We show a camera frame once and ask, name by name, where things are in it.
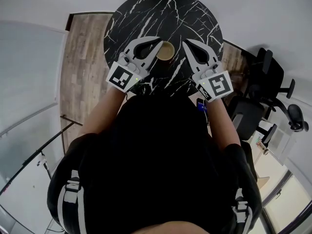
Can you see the person's left forearm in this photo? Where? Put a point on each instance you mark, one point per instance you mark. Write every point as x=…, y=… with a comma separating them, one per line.
x=102, y=113

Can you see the black smartphone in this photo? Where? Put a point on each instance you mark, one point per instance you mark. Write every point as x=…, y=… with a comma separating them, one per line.
x=202, y=105

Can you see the black stand pole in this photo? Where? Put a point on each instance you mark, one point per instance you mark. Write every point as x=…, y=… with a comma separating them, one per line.
x=46, y=144

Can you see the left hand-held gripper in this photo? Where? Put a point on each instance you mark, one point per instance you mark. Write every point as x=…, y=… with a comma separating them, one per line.
x=122, y=77

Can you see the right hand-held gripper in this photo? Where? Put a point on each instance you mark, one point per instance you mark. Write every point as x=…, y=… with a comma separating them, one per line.
x=218, y=85

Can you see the person's black shirt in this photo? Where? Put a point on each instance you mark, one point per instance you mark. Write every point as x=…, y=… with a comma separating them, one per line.
x=158, y=160

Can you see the person's right forearm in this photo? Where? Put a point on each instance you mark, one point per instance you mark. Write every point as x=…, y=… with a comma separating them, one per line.
x=220, y=123

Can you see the beige bowl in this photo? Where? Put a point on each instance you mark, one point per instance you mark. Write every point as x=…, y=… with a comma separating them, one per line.
x=167, y=51

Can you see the frosted glass panel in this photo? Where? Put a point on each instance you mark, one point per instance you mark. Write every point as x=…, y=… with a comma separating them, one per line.
x=26, y=77

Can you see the black office chair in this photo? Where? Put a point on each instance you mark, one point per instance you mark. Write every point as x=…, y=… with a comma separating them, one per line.
x=265, y=77

